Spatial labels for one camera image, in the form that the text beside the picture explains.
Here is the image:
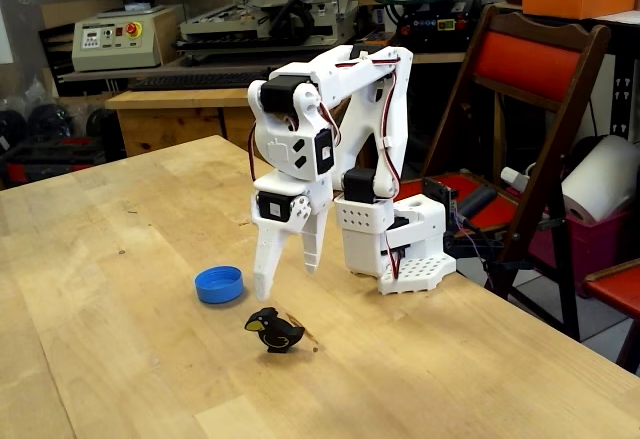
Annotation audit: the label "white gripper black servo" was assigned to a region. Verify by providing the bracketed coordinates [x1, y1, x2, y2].
[249, 168, 334, 303]

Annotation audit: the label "black wooden bird toy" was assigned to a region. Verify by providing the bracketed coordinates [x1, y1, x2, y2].
[243, 306, 307, 355]

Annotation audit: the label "white robot arm with base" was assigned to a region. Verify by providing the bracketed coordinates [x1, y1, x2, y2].
[246, 43, 457, 296]

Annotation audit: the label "blue round shallow box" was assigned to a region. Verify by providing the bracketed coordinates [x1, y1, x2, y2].
[194, 265, 246, 305]

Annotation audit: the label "beige control box red button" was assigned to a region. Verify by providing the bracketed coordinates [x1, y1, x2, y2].
[71, 6, 180, 73]

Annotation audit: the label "black controller board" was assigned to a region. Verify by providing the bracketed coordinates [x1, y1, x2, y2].
[422, 177, 459, 210]

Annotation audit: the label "black table clamp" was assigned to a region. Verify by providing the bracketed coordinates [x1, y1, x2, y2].
[442, 228, 536, 273]

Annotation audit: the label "black cylinder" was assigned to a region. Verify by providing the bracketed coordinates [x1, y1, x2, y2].
[457, 184, 499, 216]

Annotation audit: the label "wooden cabinet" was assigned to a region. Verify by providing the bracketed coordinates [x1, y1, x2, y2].
[105, 73, 335, 168]

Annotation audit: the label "black keyboard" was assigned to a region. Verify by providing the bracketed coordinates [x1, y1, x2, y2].
[127, 71, 262, 93]

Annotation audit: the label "black filament spool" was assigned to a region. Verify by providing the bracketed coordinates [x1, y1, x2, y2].
[0, 106, 29, 148]
[84, 106, 119, 138]
[27, 103, 76, 140]

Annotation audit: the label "orange small book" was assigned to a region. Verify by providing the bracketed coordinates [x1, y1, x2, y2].
[362, 31, 396, 50]

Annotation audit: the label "wooden workbench plank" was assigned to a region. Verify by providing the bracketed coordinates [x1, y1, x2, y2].
[412, 50, 469, 66]

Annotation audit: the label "red black crate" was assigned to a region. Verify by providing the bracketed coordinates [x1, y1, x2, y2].
[0, 136, 109, 188]

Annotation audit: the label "black scroll saw machine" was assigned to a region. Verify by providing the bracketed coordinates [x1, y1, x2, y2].
[373, 0, 482, 55]

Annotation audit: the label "wooden folding chair red cushions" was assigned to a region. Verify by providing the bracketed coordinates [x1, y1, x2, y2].
[397, 2, 612, 343]

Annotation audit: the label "magenta plastic bin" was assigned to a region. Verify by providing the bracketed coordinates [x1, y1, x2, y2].
[528, 208, 636, 300]

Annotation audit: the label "white paper towel roll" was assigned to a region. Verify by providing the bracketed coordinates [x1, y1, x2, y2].
[560, 133, 640, 225]

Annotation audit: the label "red seat wooden chair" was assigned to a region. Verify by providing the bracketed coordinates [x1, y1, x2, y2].
[582, 257, 640, 375]

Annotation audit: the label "white panel with hooks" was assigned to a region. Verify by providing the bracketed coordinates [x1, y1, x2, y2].
[594, 51, 632, 140]

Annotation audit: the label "purple cable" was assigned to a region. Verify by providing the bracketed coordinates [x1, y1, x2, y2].
[449, 206, 496, 290]

